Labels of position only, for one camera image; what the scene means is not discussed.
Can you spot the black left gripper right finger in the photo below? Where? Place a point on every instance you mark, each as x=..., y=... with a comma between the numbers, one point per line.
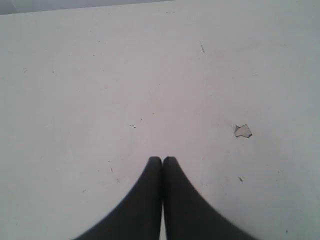
x=187, y=215

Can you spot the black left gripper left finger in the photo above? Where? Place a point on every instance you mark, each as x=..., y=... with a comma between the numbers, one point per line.
x=138, y=215

